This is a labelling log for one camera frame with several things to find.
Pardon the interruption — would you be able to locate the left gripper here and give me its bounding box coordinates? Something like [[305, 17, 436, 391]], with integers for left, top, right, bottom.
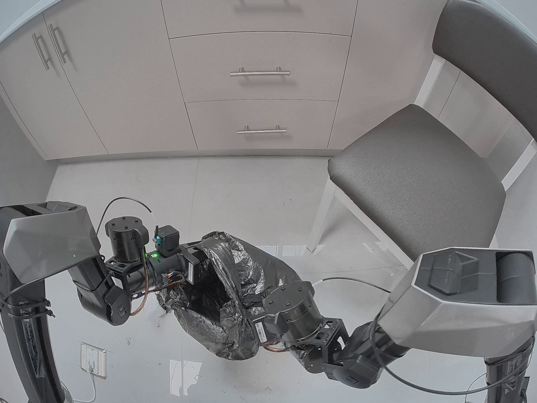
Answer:
[[140, 238, 212, 291]]

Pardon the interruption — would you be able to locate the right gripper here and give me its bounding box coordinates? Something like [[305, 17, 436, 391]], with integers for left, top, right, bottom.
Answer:
[[247, 312, 287, 348]]

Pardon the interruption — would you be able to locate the black plastic bag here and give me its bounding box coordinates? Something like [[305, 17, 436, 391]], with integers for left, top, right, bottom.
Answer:
[[172, 230, 313, 361]]

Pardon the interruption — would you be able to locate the crumpled black plastic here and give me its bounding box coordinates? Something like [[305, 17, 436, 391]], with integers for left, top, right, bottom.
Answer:
[[156, 290, 177, 315]]

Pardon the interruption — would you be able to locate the beige cabinet with drawers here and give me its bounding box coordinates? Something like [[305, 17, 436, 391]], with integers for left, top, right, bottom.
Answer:
[[0, 0, 537, 163]]

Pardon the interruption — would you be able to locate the grey chair with white legs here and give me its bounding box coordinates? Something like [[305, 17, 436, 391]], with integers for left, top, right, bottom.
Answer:
[[308, 0, 537, 270]]

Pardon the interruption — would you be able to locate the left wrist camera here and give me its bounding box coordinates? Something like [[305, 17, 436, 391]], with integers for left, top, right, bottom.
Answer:
[[153, 225, 180, 256]]

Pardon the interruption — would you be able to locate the white cable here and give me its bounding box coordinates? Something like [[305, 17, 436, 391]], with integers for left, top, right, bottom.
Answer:
[[80, 360, 99, 403]]

